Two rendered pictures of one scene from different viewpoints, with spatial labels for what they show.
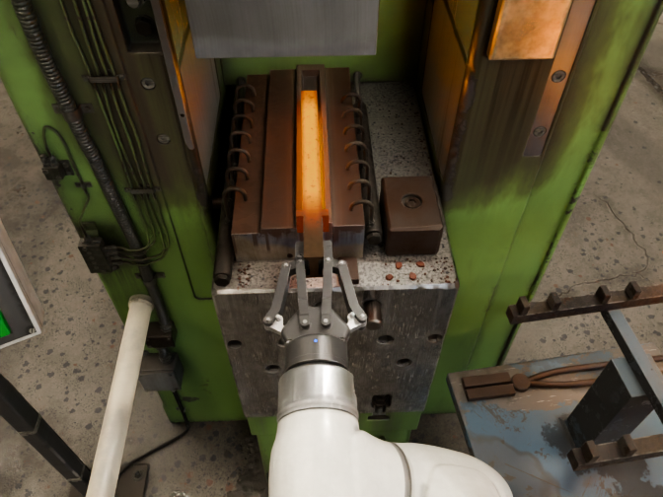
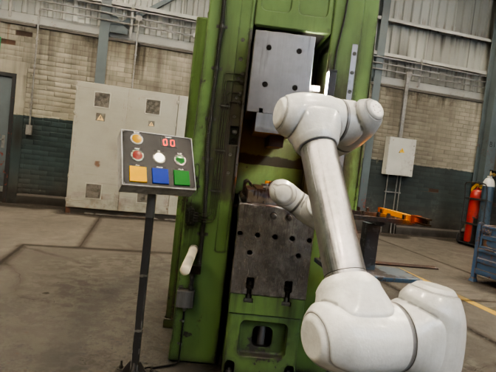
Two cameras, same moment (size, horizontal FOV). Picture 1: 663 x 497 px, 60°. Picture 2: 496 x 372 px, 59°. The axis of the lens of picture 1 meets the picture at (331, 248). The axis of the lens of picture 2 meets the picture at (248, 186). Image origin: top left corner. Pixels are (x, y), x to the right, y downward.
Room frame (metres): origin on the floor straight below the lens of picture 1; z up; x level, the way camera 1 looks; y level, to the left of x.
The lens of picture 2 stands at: (-1.60, 0.17, 1.11)
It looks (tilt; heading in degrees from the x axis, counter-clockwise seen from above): 3 degrees down; 359
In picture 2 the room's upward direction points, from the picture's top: 6 degrees clockwise
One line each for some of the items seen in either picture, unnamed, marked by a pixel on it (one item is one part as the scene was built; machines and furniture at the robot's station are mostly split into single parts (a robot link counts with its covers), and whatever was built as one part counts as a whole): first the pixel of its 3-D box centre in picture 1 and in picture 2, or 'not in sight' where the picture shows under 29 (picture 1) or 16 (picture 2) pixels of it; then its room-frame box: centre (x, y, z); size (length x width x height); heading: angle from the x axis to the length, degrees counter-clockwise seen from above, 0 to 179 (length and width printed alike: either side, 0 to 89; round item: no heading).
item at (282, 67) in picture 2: not in sight; (284, 82); (0.79, 0.02, 1.56); 0.42 x 0.39 x 0.40; 2
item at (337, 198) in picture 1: (298, 152); (263, 193); (0.79, 0.06, 0.96); 0.42 x 0.20 x 0.09; 2
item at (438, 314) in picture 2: not in sight; (425, 329); (-0.59, -0.29, 0.77); 0.18 x 0.16 x 0.22; 110
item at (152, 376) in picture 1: (161, 370); (185, 297); (0.68, 0.41, 0.36); 0.09 x 0.07 x 0.12; 92
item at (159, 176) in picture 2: not in sight; (160, 176); (0.36, 0.55, 1.01); 0.07 x 0.05 x 0.07; 117
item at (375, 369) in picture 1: (330, 245); (268, 241); (0.80, 0.00, 0.69); 0.56 x 0.38 x 0.45; 2
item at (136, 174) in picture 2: not in sight; (137, 174); (0.31, 0.64, 1.01); 0.07 x 0.05 x 0.07; 117
